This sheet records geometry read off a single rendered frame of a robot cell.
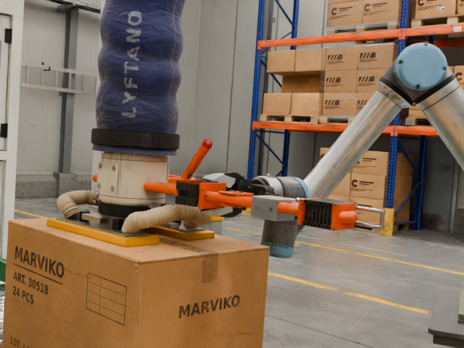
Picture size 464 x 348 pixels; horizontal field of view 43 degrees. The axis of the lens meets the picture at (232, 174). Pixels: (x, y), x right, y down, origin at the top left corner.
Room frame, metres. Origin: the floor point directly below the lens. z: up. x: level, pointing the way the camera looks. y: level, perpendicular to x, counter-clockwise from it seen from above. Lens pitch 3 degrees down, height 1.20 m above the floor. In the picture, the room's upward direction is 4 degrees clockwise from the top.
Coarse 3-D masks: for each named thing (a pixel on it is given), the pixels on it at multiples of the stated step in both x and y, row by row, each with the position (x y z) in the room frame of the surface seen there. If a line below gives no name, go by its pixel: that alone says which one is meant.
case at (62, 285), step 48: (48, 240) 1.45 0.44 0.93; (96, 240) 1.39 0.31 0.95; (240, 240) 1.53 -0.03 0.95; (48, 288) 1.45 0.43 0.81; (96, 288) 1.30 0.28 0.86; (144, 288) 1.20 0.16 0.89; (192, 288) 1.30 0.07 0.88; (240, 288) 1.41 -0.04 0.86; (48, 336) 1.44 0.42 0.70; (96, 336) 1.29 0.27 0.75; (144, 336) 1.21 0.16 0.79; (192, 336) 1.30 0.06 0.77; (240, 336) 1.42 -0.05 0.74
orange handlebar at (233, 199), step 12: (96, 180) 1.61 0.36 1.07; (168, 180) 1.68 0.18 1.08; (156, 192) 1.45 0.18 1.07; (168, 192) 1.41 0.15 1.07; (228, 192) 1.29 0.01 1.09; (240, 192) 1.29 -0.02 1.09; (228, 204) 1.28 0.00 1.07; (240, 204) 1.26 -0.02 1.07; (288, 204) 1.18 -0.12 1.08; (348, 216) 1.10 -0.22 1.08
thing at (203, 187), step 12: (180, 180) 1.38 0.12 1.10; (192, 180) 1.41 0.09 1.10; (180, 192) 1.37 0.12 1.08; (192, 192) 1.34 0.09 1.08; (204, 192) 1.33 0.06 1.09; (216, 192) 1.36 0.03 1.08; (180, 204) 1.38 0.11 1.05; (192, 204) 1.33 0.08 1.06; (204, 204) 1.33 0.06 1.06; (216, 204) 1.36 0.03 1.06
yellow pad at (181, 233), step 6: (180, 222) 1.57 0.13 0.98; (150, 228) 1.56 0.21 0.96; (156, 228) 1.55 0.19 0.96; (162, 228) 1.54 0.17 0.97; (180, 228) 1.52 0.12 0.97; (198, 228) 1.54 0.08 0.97; (162, 234) 1.53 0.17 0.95; (168, 234) 1.51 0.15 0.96; (174, 234) 1.50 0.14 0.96; (180, 234) 1.49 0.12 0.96; (186, 234) 1.47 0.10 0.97; (192, 234) 1.48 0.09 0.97; (198, 234) 1.50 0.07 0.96; (204, 234) 1.51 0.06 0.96; (210, 234) 1.53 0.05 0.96; (186, 240) 1.47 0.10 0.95; (192, 240) 1.48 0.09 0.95
